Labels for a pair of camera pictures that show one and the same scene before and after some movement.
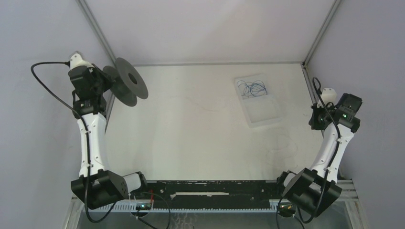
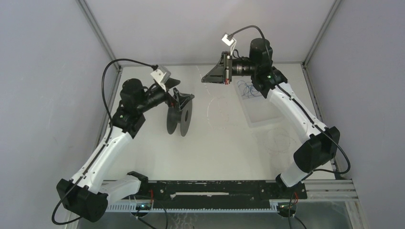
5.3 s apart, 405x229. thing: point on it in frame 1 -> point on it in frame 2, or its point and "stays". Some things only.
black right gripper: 314,124 -> 219,74
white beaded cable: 248,132 -> 210,93
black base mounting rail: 208,190 stays
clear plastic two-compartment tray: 257,99 stays
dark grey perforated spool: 128,85 -> 184,117
